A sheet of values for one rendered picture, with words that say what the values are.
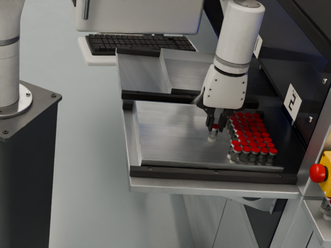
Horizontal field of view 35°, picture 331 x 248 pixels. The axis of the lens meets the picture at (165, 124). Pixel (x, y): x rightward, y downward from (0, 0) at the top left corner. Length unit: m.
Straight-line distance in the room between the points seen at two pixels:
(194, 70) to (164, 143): 0.44
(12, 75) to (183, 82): 0.52
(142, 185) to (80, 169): 1.46
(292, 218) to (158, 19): 1.05
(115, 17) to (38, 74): 1.44
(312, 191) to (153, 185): 0.37
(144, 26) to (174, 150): 0.87
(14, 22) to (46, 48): 2.40
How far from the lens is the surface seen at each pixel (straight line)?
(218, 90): 1.25
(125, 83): 1.55
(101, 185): 2.53
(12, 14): 1.32
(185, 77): 1.64
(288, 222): 1.34
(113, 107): 3.11
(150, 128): 1.35
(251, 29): 1.18
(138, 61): 1.68
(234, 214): 1.72
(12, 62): 1.36
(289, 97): 1.36
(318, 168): 1.14
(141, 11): 2.04
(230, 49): 1.19
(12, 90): 1.39
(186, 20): 2.11
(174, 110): 1.43
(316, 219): 1.23
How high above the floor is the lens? 1.62
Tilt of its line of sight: 32 degrees down
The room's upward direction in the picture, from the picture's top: 11 degrees clockwise
